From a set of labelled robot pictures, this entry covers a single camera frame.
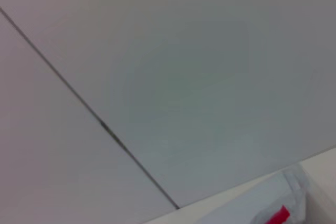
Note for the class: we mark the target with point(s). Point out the clear document bag red zipper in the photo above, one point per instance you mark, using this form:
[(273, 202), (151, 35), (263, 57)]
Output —
[(265, 200)]

